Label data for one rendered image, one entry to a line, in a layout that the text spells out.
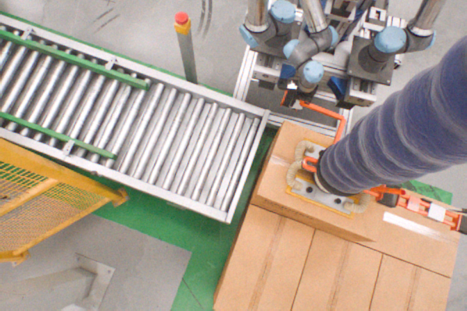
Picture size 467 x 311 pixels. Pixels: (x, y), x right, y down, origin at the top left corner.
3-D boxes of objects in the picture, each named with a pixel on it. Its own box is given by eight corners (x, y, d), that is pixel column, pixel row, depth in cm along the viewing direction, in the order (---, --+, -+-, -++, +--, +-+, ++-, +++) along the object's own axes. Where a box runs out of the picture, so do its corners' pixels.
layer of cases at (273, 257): (213, 297, 241) (212, 309, 202) (264, 154, 266) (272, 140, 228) (394, 368, 235) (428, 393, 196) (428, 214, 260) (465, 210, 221)
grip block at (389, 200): (374, 201, 170) (379, 200, 165) (379, 181, 173) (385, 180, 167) (391, 209, 170) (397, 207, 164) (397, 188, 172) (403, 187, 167)
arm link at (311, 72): (316, 54, 145) (329, 71, 144) (309, 66, 156) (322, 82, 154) (299, 64, 144) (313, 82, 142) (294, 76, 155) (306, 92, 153)
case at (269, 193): (249, 201, 218) (256, 194, 179) (273, 139, 228) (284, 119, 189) (348, 241, 214) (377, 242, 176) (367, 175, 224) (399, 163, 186)
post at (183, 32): (187, 94, 291) (173, 24, 194) (191, 87, 292) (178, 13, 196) (196, 98, 290) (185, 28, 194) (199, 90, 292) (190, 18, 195)
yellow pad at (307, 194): (284, 192, 180) (285, 191, 175) (291, 173, 182) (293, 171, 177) (351, 219, 178) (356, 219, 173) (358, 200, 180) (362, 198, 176)
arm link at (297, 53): (301, 40, 157) (317, 61, 155) (279, 53, 155) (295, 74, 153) (306, 30, 150) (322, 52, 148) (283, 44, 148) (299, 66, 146)
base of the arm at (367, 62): (360, 42, 191) (367, 32, 182) (389, 50, 191) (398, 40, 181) (355, 69, 188) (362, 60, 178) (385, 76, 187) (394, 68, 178)
